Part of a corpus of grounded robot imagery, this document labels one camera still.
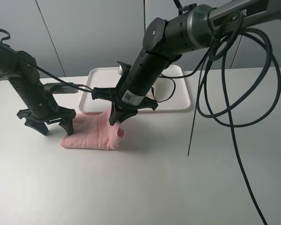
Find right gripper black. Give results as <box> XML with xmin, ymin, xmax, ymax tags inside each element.
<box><xmin>91</xmin><ymin>50</ymin><xmax>176</xmax><ymax>126</ymax></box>

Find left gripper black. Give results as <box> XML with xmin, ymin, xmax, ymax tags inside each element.
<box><xmin>8</xmin><ymin>75</ymin><xmax>76</xmax><ymax>135</ymax></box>

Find pink terry towel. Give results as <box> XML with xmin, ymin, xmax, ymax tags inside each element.
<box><xmin>60</xmin><ymin>108</ymin><xmax>125</xmax><ymax>150</ymax></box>

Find cream white terry towel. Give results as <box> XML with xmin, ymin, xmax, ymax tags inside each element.
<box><xmin>146</xmin><ymin>84</ymin><xmax>156</xmax><ymax>99</ymax></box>

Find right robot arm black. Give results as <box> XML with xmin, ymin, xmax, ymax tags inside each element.
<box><xmin>92</xmin><ymin>0</ymin><xmax>281</xmax><ymax>125</ymax></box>

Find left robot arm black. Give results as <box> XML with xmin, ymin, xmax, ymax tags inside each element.
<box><xmin>0</xmin><ymin>43</ymin><xmax>76</xmax><ymax>135</ymax></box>

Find white rectangular plastic tray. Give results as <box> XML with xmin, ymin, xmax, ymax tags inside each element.
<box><xmin>78</xmin><ymin>67</ymin><xmax>191</xmax><ymax>113</ymax></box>

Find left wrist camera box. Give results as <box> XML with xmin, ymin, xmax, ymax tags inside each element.
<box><xmin>44</xmin><ymin>82</ymin><xmax>78</xmax><ymax>94</ymax></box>

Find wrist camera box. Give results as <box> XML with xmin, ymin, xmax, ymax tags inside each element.
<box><xmin>117</xmin><ymin>61</ymin><xmax>132</xmax><ymax>75</ymax></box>
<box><xmin>44</xmin><ymin>82</ymin><xmax>78</xmax><ymax>94</ymax></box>

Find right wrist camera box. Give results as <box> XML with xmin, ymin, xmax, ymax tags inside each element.
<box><xmin>117</xmin><ymin>61</ymin><xmax>132</xmax><ymax>75</ymax></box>

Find right arm black cables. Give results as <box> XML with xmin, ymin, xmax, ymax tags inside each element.
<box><xmin>149</xmin><ymin>0</ymin><xmax>281</xmax><ymax>225</ymax></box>

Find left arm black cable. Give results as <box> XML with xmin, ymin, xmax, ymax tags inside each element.
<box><xmin>0</xmin><ymin>28</ymin><xmax>96</xmax><ymax>93</ymax></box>

